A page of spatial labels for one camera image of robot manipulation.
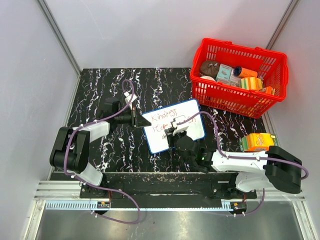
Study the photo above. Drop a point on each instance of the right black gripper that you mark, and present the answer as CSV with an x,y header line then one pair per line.
x,y
171,138

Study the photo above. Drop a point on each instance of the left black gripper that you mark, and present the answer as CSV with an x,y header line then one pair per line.
x,y
137,119

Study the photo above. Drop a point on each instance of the blue framed whiteboard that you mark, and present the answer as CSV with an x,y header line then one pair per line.
x,y
162,118

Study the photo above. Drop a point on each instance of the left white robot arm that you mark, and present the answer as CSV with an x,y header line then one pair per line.
x,y
71,149

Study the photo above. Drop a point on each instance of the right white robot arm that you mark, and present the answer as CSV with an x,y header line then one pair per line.
x,y
254,170

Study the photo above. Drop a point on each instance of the white round lid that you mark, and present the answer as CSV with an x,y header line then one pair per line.
x,y
208,78

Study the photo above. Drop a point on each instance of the brown round bun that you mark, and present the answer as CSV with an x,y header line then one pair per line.
x,y
209,68

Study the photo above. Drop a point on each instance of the teal small box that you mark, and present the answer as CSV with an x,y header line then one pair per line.
x,y
224,73

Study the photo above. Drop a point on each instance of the pale pink box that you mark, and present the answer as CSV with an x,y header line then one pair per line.
x,y
234,80

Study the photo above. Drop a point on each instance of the orange juice carton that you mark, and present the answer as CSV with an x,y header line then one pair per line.
x,y
257,142

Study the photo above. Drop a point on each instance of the orange tube blue cap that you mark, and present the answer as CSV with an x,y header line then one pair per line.
x,y
242,72

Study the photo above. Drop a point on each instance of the yellow green sponge pack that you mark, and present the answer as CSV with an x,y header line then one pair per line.
x,y
251,83

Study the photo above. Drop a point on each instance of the orange snack box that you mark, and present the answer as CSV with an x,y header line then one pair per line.
x,y
267,90

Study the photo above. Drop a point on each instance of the red plastic shopping basket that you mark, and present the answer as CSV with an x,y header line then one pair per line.
x,y
271,67

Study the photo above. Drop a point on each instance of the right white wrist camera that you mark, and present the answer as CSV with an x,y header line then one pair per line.
x,y
178,125

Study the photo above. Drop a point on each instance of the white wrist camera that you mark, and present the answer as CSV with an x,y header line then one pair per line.
x,y
130,98
178,125

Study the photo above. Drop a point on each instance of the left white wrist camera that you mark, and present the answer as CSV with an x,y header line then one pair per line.
x,y
130,98

